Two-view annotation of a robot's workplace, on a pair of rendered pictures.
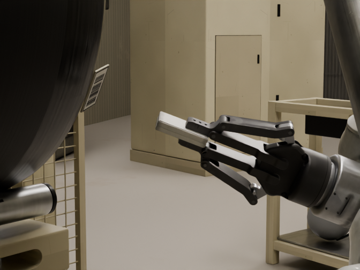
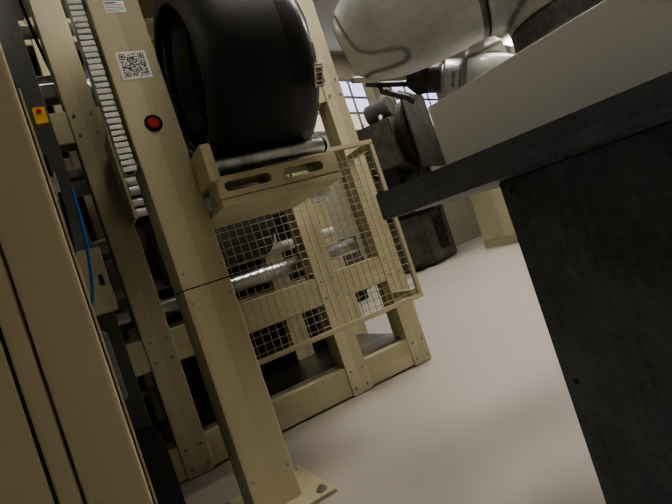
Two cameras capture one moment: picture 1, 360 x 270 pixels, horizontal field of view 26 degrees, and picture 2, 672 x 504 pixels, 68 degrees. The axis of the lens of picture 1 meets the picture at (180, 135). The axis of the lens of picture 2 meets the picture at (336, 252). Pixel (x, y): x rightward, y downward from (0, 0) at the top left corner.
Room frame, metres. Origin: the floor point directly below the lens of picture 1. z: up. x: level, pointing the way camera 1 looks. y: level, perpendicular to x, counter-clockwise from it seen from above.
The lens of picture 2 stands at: (-0.29, -0.30, 0.59)
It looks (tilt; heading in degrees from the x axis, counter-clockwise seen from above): 0 degrees down; 22
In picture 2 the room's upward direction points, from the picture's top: 18 degrees counter-clockwise
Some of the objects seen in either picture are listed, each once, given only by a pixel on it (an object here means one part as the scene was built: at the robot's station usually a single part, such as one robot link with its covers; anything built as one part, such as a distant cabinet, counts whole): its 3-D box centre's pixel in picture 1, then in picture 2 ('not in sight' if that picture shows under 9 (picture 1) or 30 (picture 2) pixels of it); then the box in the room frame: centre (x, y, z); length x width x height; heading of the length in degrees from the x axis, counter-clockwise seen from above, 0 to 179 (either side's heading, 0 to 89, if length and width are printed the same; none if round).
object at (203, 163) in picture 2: not in sight; (195, 183); (0.89, 0.52, 0.90); 0.40 x 0.03 x 0.10; 50
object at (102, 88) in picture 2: not in sight; (102, 85); (0.73, 0.59, 1.19); 0.05 x 0.04 x 0.48; 50
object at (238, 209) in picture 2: not in sight; (263, 203); (1.03, 0.41, 0.80); 0.37 x 0.36 x 0.02; 50
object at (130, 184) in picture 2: not in sight; (148, 175); (1.10, 0.84, 1.05); 0.20 x 0.15 x 0.30; 140
